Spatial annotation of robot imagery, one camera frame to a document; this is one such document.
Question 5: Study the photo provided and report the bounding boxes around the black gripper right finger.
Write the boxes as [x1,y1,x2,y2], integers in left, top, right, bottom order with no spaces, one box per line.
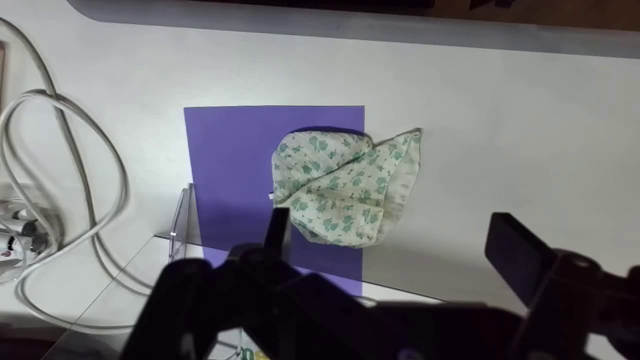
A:
[485,213,557,307]

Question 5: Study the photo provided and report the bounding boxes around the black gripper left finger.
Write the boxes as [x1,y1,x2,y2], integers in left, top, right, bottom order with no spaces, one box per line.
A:
[264,209,291,261]

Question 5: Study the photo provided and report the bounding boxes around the green patterned white towel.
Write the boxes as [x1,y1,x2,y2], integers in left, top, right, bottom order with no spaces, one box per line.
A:
[270,128,422,248]

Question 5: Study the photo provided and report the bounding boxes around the clear acrylic screen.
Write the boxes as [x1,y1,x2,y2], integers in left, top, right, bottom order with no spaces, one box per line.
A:
[43,185,436,360]

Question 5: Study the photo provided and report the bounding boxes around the purple paper sheet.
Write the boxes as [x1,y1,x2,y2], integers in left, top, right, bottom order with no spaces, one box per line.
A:
[185,107,364,267]

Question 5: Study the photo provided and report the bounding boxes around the white plug adapters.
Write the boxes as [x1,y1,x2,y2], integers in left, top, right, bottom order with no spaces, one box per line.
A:
[0,200,48,267]

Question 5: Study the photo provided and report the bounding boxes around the white looped cable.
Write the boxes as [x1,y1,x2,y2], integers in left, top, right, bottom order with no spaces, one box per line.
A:
[0,16,158,337]

